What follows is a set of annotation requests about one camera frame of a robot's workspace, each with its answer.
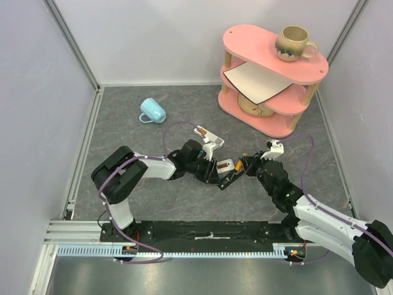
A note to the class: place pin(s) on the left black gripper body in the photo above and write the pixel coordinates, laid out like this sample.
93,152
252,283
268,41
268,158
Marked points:
203,166

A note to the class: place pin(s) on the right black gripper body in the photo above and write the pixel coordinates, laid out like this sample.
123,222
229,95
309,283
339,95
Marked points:
245,165

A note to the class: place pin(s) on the white remote blue batteries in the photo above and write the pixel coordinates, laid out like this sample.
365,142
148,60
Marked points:
225,166

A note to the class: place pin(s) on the white remote orange batteries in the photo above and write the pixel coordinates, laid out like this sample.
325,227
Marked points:
207,136

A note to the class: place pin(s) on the light blue mug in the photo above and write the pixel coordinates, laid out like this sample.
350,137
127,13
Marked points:
151,112

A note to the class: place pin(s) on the orange handled screwdriver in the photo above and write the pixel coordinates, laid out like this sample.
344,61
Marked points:
239,167

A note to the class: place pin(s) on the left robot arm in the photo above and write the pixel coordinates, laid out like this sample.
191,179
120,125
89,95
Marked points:
118,175

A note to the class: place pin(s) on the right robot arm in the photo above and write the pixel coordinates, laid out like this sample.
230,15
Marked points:
366,245

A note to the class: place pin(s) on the beige bowl on shelf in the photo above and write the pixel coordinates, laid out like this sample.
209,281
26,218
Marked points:
256,110

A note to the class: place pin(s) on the white square plate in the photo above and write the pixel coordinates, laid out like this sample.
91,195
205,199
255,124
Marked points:
256,84

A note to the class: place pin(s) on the pink three-tier shelf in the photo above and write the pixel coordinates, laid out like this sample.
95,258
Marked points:
255,45

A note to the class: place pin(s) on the beige ceramic mug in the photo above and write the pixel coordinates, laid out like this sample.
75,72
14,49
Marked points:
293,42

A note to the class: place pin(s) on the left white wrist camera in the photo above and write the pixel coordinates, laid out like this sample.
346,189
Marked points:
210,146

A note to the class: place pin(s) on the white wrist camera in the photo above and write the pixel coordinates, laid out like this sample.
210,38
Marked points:
275,150
210,146

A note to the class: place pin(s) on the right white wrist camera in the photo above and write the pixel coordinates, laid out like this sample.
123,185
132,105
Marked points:
275,150

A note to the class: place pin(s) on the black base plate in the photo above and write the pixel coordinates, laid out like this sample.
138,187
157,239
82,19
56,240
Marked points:
212,236

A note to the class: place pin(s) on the grey cable duct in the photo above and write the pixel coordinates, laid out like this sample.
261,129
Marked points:
278,252

